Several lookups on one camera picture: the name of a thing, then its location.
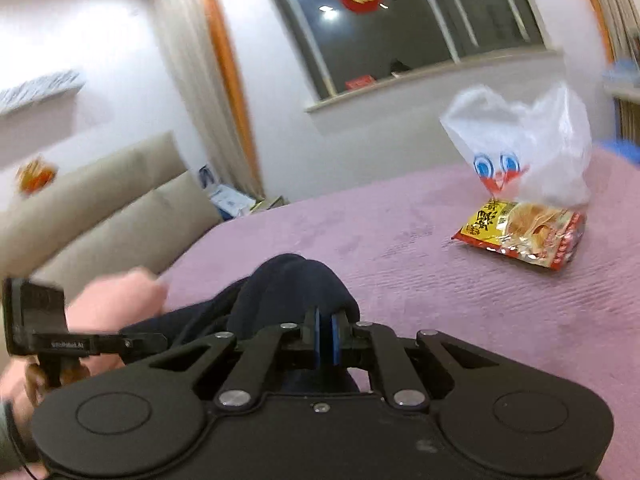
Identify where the black hoodie with white stripes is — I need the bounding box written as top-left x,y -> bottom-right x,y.
119,254 -> 360,347

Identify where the person's left hand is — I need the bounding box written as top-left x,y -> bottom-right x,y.
0,266 -> 172,441

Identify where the pink quilted bedspread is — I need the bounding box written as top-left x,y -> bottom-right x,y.
164,148 -> 639,479

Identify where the beige padded headboard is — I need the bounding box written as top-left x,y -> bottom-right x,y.
1,132 -> 221,299

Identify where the white blue bedside bag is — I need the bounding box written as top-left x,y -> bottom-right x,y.
198,166 -> 257,221

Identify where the yellow red snack packet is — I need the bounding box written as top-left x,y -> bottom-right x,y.
452,198 -> 587,270

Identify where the white plastic shopping bag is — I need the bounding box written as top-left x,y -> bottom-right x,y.
440,81 -> 592,208

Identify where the beige orange left curtain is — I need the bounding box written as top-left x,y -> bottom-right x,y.
146,0 -> 264,196

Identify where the beige orange curtain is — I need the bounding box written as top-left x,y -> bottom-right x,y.
589,0 -> 639,144
146,0 -> 264,196

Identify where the beige orange right curtain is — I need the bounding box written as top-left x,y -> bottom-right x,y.
589,0 -> 639,144

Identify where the dark window with frame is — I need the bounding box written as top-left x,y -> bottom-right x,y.
273,0 -> 549,102

